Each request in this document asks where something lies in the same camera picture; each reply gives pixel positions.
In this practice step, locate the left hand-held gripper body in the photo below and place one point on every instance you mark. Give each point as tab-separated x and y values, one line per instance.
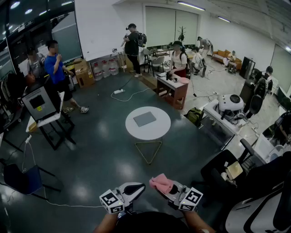
111	201

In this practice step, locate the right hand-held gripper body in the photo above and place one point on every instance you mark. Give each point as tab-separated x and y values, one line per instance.
189	199

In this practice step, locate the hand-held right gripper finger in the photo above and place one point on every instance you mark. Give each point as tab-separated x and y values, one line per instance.
166	196
178	184

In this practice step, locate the pink cloth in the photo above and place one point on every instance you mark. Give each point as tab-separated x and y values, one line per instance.
161	183

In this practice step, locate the grey laptop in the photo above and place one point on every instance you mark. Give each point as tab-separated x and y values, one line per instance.
144	119

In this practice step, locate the person's left forearm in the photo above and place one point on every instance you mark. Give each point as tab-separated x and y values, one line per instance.
106	224

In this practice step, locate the person's right forearm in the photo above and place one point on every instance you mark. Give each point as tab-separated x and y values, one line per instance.
195	221

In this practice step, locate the person's black t-shirt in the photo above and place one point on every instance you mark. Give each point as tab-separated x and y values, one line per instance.
152	223

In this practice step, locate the gold square pad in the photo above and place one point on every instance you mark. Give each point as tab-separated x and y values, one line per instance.
235	169

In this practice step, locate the white round table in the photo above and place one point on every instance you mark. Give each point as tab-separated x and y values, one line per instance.
157	130

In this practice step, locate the green backpack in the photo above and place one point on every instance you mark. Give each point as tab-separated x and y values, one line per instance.
194	116

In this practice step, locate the white and black office chair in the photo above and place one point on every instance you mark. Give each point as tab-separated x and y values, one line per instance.
261	204

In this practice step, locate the blue folding chair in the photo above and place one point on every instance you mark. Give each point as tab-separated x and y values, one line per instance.
22	179

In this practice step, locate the white power strip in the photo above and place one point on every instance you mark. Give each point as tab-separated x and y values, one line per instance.
119	91

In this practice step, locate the wooden desk with white top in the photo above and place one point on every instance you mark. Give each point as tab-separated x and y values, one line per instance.
172	91

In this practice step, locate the white hard-shell backpack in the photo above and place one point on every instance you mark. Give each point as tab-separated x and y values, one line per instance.
229	105

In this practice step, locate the white power adapter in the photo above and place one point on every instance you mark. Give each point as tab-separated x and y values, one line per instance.
28	138

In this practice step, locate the pink bowl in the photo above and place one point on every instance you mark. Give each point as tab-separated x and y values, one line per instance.
184	80

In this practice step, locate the clear water jug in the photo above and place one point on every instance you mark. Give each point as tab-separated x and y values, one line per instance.
113	67
106	69
98	72

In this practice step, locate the grey box with black panel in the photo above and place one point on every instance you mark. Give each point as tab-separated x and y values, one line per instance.
46	100

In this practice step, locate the brown cardboard box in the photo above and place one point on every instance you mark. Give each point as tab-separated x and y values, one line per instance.
84	75

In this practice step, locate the grey chair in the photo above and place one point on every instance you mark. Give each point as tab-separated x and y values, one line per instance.
158	62

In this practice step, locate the orange sofa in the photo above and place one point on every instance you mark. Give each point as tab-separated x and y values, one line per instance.
218	54

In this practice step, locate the black upright panel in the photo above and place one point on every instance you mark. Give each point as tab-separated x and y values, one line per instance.
247	67

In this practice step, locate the wooden coat stand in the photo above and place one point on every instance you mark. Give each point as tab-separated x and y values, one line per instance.
182	34

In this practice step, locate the ceiling tube light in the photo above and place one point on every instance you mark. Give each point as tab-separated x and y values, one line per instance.
224	19
191	5

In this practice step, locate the white desk with black frame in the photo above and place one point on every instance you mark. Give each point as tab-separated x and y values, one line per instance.
218	123

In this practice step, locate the black frame side table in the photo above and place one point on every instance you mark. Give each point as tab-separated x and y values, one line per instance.
45	123

